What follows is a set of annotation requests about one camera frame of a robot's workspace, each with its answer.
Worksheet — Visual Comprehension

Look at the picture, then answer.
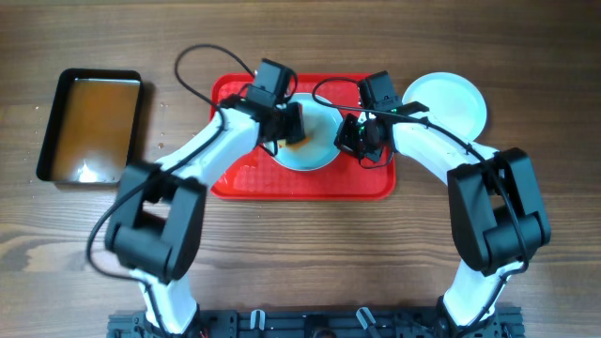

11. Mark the light blue plate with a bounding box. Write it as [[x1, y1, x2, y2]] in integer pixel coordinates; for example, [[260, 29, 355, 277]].
[[274, 93, 343, 171], [402, 72, 487, 141]]

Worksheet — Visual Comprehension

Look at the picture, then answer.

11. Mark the light blue plate top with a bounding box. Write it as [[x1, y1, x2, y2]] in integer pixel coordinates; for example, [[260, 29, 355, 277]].
[[402, 72, 487, 141]]

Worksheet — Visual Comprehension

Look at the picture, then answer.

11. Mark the orange green sponge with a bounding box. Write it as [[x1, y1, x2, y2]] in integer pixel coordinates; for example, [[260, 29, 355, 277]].
[[277, 137, 311, 151]]

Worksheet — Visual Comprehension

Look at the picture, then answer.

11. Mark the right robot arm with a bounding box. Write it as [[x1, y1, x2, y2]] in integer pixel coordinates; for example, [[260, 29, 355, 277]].
[[334, 71, 551, 337]]

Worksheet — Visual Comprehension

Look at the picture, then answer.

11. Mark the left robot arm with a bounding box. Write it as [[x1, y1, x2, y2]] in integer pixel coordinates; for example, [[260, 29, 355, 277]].
[[101, 95, 304, 337]]

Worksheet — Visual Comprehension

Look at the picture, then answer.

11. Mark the red plastic tray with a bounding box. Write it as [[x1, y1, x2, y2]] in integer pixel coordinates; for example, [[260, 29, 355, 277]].
[[211, 73, 396, 200]]

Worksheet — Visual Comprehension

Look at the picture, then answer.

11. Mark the black water tray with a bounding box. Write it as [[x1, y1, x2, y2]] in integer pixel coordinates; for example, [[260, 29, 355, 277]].
[[36, 68, 144, 185]]

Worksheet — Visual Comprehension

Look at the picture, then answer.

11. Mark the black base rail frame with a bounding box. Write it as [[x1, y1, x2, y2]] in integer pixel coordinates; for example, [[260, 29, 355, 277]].
[[106, 307, 526, 338]]

